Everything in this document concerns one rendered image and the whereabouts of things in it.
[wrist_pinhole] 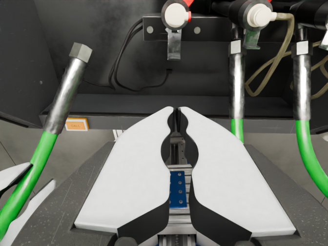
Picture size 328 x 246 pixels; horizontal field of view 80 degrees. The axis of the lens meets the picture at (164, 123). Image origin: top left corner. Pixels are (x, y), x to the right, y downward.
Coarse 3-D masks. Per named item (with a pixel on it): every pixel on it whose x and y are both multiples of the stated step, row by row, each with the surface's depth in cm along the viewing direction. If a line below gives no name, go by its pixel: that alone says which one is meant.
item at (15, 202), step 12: (48, 144) 20; (36, 156) 19; (48, 156) 20; (36, 168) 19; (24, 180) 18; (36, 180) 19; (24, 192) 18; (12, 204) 17; (24, 204) 18; (0, 216) 16; (12, 216) 17; (0, 228) 16; (0, 240) 16
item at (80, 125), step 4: (68, 124) 46; (72, 124) 46; (76, 124) 46; (80, 124) 46; (68, 128) 46; (72, 128) 46; (76, 128) 46; (80, 128) 46; (84, 128) 46; (88, 128) 47
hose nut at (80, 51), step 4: (76, 44) 20; (80, 44) 20; (72, 48) 20; (76, 48) 20; (80, 48) 20; (84, 48) 20; (88, 48) 20; (72, 52) 20; (76, 52) 20; (80, 52) 20; (84, 52) 20; (88, 52) 20; (92, 52) 21; (72, 56) 20; (76, 56) 20; (80, 56) 20; (84, 56) 20; (88, 56) 20; (92, 56) 21; (84, 60) 20; (88, 60) 21; (88, 64) 21
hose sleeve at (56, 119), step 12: (72, 60) 20; (72, 72) 20; (84, 72) 21; (60, 84) 20; (72, 84) 20; (60, 96) 20; (72, 96) 20; (60, 108) 20; (48, 120) 20; (60, 120) 20; (48, 132) 20; (60, 132) 20
